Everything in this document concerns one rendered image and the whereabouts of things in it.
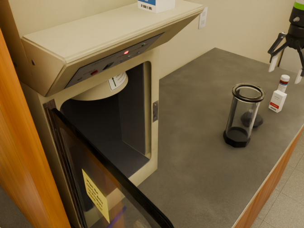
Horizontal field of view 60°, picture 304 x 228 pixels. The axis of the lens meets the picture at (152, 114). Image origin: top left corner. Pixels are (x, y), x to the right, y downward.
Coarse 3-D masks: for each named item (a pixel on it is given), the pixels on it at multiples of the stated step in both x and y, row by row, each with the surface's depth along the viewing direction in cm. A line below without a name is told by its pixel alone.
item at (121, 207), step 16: (64, 128) 43; (64, 144) 47; (80, 144) 39; (80, 160) 43; (96, 160) 36; (80, 176) 48; (96, 176) 40; (112, 176) 34; (80, 192) 54; (112, 192) 37; (128, 192) 31; (80, 208) 62; (96, 208) 48; (112, 208) 40; (128, 208) 34; (144, 208) 30; (96, 224) 55; (112, 224) 44; (128, 224) 37; (144, 224) 32; (160, 224) 28
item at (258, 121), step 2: (256, 114) 108; (258, 114) 111; (256, 116) 110; (258, 116) 110; (260, 116) 110; (256, 118) 109; (258, 118) 109; (260, 118) 109; (256, 120) 108; (258, 120) 108; (260, 120) 108; (262, 120) 109; (254, 122) 107; (256, 122) 107; (258, 122) 107; (260, 122) 108; (262, 122) 109; (254, 124) 107; (256, 124) 107; (258, 124) 107; (260, 124) 108; (254, 126) 108; (256, 126) 109
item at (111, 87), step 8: (112, 80) 60; (120, 80) 63; (96, 88) 59; (104, 88) 60; (112, 88) 61; (120, 88) 62; (80, 96) 59; (88, 96) 59; (96, 96) 59; (104, 96) 60
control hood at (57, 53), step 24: (72, 24) 42; (96, 24) 42; (120, 24) 42; (144, 24) 42; (168, 24) 46; (24, 48) 39; (48, 48) 35; (72, 48) 35; (96, 48) 36; (120, 48) 41; (48, 72) 37; (72, 72) 38; (48, 96) 43
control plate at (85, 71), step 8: (144, 40) 46; (152, 40) 49; (128, 48) 44; (136, 48) 48; (144, 48) 52; (112, 56) 42; (120, 56) 46; (88, 64) 39; (96, 64) 41; (104, 64) 45; (112, 64) 48; (80, 72) 40; (88, 72) 43; (72, 80) 42; (80, 80) 45; (64, 88) 44
